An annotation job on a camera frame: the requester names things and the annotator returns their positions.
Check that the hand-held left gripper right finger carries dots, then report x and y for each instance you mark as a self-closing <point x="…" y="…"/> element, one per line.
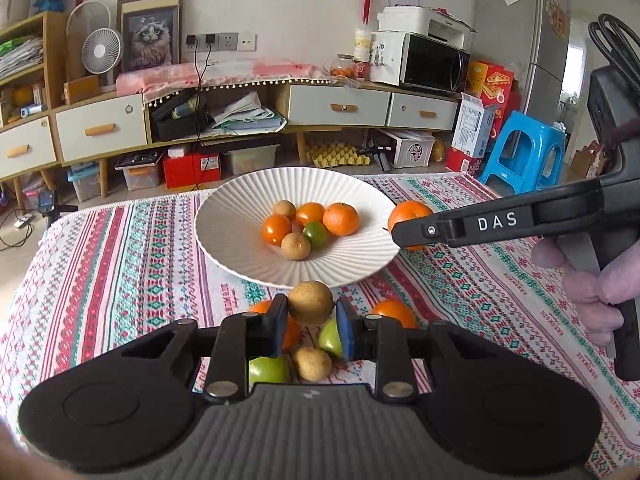
<point x="345" y="330"/>

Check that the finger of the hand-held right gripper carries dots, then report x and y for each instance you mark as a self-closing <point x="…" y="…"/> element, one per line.
<point x="550" y="210"/>

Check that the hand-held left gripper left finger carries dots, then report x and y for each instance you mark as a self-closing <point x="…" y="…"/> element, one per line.
<point x="280" y="322"/>

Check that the brown kiwi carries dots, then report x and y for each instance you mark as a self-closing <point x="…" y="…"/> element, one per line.
<point x="310" y="302"/>
<point x="312" y="364"/>

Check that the brown longan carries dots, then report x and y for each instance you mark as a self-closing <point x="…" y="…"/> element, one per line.
<point x="295" y="246"/>
<point x="285" y="209"/>

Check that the smooth orange persimmon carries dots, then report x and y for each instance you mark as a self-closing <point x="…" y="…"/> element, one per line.
<point x="276" y="229"/>
<point x="395" y="312"/>
<point x="310" y="212"/>

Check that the small green lime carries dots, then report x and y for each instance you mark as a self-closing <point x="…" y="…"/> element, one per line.
<point x="315" y="235"/>

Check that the white ribbed plate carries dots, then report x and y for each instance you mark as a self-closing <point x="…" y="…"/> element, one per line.
<point x="230" y="230"/>

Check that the small orange mandarin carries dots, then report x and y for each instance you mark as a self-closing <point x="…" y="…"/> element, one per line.
<point x="341" y="219"/>

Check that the medium orange mandarin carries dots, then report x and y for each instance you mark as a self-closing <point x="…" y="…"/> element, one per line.
<point x="407" y="212"/>

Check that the person's right hand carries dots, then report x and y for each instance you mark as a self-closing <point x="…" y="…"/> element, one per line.
<point x="600" y="295"/>

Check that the large orange mandarin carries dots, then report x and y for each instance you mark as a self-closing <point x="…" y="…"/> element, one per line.
<point x="292" y="335"/>

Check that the green jujube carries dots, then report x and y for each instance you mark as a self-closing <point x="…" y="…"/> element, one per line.
<point x="270" y="371"/>
<point x="327" y="337"/>

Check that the blue plastic stool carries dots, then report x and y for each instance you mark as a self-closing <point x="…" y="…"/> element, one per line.
<point x="525" y="127"/>

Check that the silver refrigerator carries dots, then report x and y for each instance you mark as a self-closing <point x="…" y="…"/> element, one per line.
<point x="530" y="35"/>

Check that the white and blue carton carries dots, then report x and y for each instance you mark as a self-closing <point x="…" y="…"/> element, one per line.
<point x="470" y="130"/>

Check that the red gift box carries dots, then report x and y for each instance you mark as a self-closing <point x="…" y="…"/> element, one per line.
<point x="492" y="80"/>

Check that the white printed basket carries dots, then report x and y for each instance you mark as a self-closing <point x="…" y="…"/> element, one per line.
<point x="415" y="152"/>

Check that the patterned striped tablecloth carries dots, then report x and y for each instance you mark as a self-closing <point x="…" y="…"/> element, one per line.
<point x="125" y="270"/>

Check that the clear storage bin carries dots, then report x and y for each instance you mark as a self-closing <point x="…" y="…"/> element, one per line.
<point x="250" y="160"/>

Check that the yellow egg tray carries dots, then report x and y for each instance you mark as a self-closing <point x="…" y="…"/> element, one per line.
<point x="337" y="156"/>

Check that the black microwave oven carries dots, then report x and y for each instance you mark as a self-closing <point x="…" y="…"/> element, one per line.
<point x="432" y="62"/>

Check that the clear bin with orange contents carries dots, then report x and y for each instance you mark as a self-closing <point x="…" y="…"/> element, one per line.
<point x="140" y="177"/>

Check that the white printer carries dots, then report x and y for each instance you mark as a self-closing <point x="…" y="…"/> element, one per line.
<point x="425" y="22"/>

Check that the pile of loose papers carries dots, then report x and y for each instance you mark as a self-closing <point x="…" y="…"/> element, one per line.
<point x="245" y="115"/>

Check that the white carton blue print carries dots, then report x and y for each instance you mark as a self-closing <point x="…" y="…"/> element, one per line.
<point x="384" y="60"/>

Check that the black case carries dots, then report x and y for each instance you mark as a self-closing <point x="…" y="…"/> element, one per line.
<point x="175" y="122"/>

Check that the clear bin blue lid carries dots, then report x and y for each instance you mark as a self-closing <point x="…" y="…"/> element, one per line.
<point x="85" y="185"/>

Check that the glass jar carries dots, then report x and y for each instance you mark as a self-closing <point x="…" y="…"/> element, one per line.
<point x="344" y="67"/>

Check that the pink tasselled cloth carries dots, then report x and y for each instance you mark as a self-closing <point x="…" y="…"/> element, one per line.
<point x="235" y="71"/>

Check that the small black device on tripod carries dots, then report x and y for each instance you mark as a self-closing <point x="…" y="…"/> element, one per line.
<point x="47" y="201"/>

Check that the white power strip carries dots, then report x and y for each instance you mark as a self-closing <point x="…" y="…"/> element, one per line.
<point x="22" y="221"/>

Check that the framed cat picture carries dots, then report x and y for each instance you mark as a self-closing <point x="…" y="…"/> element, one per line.
<point x="150" y="35"/>

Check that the small white desk fan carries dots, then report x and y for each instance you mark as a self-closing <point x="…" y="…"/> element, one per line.
<point x="102" y="50"/>

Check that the long wooden cabinet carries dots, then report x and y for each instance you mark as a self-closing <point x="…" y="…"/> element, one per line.
<point x="55" y="50"/>

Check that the large white fan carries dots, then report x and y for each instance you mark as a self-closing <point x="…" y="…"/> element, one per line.
<point x="80" y="20"/>

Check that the stack of documents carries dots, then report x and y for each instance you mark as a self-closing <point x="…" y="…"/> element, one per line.
<point x="20" y="57"/>

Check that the wall socket panel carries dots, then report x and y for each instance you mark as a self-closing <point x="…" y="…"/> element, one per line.
<point x="230" y="41"/>

